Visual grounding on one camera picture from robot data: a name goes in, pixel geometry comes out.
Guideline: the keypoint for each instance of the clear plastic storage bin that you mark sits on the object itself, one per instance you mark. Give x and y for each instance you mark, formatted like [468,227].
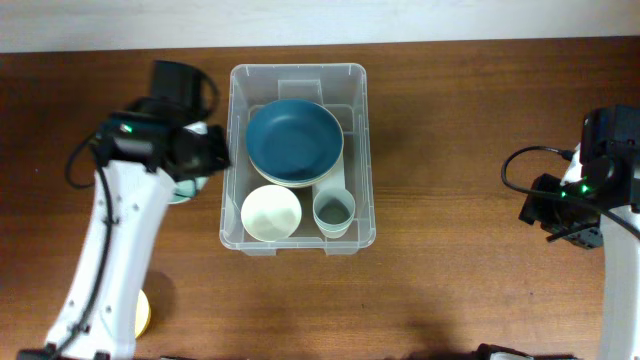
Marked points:
[342,89]

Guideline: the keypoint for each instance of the blue bowl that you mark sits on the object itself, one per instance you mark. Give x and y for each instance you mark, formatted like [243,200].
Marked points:
[294,141]

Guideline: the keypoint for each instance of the beige cup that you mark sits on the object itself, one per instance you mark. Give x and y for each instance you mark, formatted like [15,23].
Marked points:
[334,234]

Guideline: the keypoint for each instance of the yellow bowl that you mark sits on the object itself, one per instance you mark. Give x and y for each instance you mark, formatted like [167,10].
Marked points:
[143,314]

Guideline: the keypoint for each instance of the mint green bowl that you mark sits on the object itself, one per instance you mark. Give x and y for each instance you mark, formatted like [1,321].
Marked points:
[186,190]

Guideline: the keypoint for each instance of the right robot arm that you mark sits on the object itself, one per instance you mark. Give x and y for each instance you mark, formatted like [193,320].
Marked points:
[595,204]

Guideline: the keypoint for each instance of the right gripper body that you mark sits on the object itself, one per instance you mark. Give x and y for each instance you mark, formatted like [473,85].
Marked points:
[569,220]

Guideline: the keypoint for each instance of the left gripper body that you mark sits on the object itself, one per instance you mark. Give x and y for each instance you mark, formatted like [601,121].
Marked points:
[215,154]

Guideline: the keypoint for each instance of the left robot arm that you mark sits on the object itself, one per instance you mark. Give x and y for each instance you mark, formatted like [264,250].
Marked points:
[141,154]

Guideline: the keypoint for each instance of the grey cup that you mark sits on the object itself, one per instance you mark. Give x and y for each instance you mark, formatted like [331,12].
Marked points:
[334,208]

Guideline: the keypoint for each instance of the white small bowl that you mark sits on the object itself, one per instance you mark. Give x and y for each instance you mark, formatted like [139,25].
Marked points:
[271,213]

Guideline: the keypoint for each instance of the beige bowl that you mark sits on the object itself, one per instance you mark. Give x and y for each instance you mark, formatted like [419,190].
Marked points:
[300,183]

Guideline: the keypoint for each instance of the white label in bin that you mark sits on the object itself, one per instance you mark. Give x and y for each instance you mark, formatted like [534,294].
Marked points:
[335,178]

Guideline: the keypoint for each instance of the mint green cup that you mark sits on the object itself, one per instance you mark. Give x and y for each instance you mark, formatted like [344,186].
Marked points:
[334,229]

